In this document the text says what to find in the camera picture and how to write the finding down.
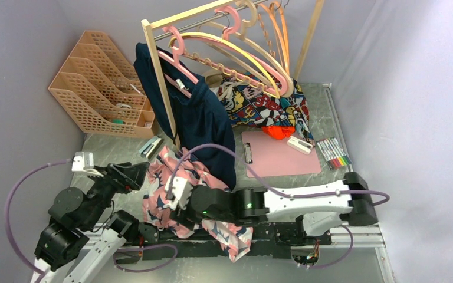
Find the orange hanger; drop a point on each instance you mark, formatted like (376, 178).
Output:
(277, 17)

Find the grey stapler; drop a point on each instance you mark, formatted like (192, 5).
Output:
(150, 147)

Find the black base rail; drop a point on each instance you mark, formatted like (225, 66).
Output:
(269, 239)

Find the pink clipboard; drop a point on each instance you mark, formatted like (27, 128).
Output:
(271, 157)

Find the beige plastic file organizer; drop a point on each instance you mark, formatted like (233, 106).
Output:
(99, 89)

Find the pink patterned shorts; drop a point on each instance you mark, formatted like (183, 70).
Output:
(167, 169)

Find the orange cloth item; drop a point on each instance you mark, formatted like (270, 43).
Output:
(279, 132)

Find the white eraser box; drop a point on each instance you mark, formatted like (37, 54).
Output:
(300, 145)

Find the colourful cartoon print cloth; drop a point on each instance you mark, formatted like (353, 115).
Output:
(248, 106)

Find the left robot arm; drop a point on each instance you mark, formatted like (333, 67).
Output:
(75, 212)

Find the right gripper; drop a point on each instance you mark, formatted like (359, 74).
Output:
(194, 188)

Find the set of coloured markers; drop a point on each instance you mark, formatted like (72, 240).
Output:
(333, 153)

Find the wooden clothes rack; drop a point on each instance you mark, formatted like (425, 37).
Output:
(149, 27)

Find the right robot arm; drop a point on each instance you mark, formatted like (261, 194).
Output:
(318, 208)

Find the tan wavy hanger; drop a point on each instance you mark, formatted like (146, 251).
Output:
(218, 68)

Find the pink hanger with navy shorts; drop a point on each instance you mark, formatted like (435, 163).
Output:
(177, 51)

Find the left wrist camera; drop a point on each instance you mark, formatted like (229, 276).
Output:
(83, 162)

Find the navy blue shorts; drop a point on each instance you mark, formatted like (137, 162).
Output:
(200, 118)

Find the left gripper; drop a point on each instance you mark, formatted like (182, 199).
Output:
(124, 176)

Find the yellow hanger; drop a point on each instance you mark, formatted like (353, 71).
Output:
(242, 57)

